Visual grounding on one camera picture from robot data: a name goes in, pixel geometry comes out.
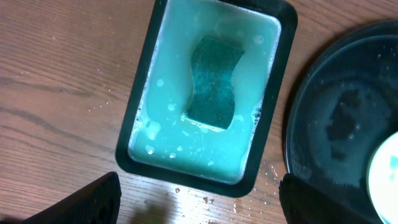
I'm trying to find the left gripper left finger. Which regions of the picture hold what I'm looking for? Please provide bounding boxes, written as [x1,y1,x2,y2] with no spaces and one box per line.
[23,172,121,224]

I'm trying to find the green yellow sponge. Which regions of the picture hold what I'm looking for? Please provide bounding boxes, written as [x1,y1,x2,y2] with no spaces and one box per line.
[183,37,245,130]

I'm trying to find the black round tray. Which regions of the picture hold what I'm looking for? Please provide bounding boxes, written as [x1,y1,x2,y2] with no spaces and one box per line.
[283,20,398,224]

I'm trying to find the mint plate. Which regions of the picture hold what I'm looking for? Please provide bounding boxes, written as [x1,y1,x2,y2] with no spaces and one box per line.
[367,133,397,224]

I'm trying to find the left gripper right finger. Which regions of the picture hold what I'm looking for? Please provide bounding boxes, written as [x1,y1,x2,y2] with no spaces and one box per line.
[279,174,372,224]

